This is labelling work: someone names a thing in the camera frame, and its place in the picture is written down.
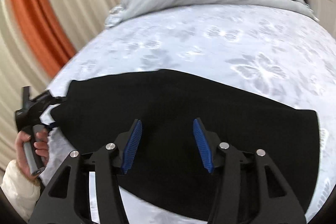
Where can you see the white jacket sleeve forearm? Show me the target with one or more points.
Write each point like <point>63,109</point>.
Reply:
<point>21,192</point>

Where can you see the cream curtain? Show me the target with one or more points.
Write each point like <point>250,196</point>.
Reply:
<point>81,21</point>

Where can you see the black pants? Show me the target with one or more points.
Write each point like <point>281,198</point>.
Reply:
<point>168,170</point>

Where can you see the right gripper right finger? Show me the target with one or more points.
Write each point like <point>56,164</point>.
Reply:
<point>249,186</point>

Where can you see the butterfly print bed sheet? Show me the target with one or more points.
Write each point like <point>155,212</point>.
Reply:
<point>278,54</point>

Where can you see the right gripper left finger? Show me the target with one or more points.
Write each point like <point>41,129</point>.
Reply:
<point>67,193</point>

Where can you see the orange curtain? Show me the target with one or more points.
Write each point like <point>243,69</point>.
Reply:
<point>43,33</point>

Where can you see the left hand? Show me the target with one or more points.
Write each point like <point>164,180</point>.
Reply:
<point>41,148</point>

